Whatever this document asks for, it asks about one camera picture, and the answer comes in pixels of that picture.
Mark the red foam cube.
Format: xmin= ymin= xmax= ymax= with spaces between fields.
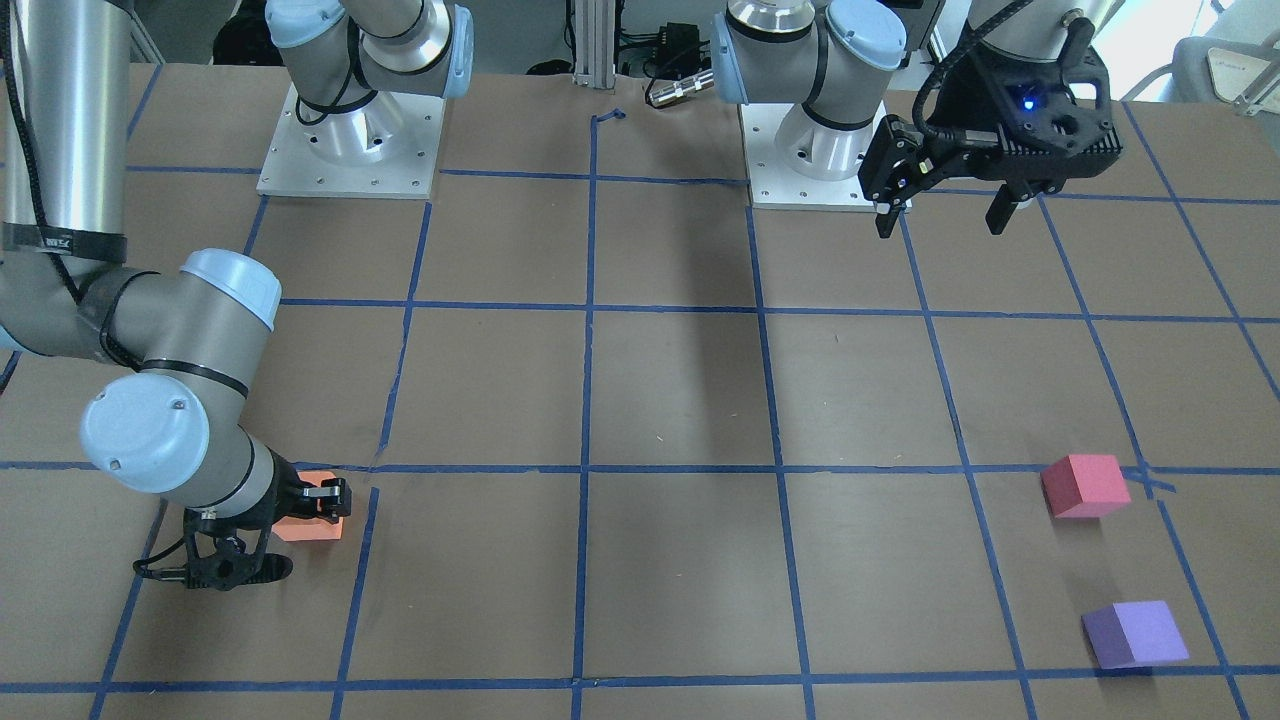
xmin=1039 ymin=454 xmax=1132 ymax=519

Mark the black power adapter box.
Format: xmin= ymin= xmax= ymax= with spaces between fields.
xmin=655 ymin=22 xmax=700 ymax=63

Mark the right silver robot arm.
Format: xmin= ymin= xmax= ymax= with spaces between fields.
xmin=3 ymin=1 xmax=474 ymax=591

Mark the silver cylindrical connector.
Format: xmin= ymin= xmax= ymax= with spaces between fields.
xmin=645 ymin=69 xmax=716 ymax=110

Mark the purple foam cube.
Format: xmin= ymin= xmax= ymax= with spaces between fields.
xmin=1082 ymin=600 xmax=1190 ymax=670

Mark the orange foam cube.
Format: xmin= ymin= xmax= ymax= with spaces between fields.
xmin=271 ymin=470 xmax=352 ymax=542

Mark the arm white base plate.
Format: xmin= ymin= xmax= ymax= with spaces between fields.
xmin=739 ymin=102 xmax=884 ymax=213
xmin=256 ymin=88 xmax=445 ymax=200

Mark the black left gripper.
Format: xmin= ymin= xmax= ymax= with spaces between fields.
xmin=858 ymin=38 xmax=1124 ymax=240

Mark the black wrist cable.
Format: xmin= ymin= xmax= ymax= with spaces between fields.
xmin=133 ymin=515 xmax=216 ymax=585

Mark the grey chair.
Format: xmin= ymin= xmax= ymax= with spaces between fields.
xmin=1123 ymin=33 xmax=1279 ymax=117

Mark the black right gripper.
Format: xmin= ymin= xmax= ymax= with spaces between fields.
xmin=183 ymin=471 xmax=351 ymax=591

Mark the aluminium profile post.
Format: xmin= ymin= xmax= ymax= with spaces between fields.
xmin=571 ymin=0 xmax=618 ymax=92

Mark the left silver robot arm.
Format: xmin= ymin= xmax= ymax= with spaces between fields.
xmin=710 ymin=1 xmax=1124 ymax=238

